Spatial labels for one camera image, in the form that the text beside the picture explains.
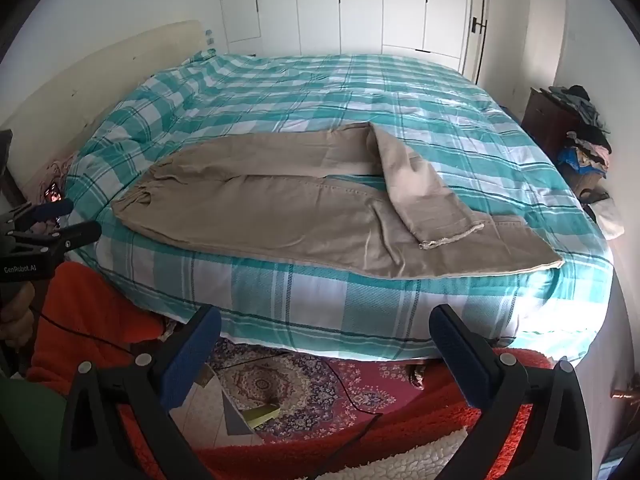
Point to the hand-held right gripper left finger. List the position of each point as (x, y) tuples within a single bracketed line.
[(192, 355)]

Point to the white wardrobe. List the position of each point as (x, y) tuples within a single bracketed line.
[(360, 5)]

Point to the person's green clothing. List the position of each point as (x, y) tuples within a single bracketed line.
[(30, 430)]

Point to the person's left hand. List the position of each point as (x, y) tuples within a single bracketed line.
[(17, 317)]

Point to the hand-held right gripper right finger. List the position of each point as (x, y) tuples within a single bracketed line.
[(455, 355)]

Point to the red patterned rug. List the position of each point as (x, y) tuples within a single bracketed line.
[(300, 385)]

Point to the cardboard piece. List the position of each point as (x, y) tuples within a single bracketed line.
[(210, 415)]

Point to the dark wooden cabinet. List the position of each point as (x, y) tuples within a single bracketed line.
[(547, 120)]

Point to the white bag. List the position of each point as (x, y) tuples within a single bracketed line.
[(610, 217)]

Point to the white fluffy cloth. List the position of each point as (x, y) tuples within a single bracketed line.
[(425, 455)]

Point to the pile of clothes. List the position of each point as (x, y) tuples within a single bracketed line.
[(590, 150)]

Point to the pink cloth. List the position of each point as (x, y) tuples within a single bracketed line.
[(57, 170)]

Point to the wall switch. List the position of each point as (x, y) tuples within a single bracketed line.
[(210, 40)]

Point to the teal plaid blanket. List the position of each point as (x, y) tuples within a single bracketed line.
[(325, 85)]

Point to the orange fleece blanket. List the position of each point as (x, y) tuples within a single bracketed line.
[(85, 310)]

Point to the beige headboard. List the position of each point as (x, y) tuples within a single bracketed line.
[(100, 70)]

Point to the yellow paper item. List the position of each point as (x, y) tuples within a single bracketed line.
[(262, 414)]

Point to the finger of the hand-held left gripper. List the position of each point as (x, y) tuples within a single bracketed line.
[(75, 236), (52, 209)]

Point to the beige pants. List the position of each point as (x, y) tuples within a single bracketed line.
[(300, 210)]

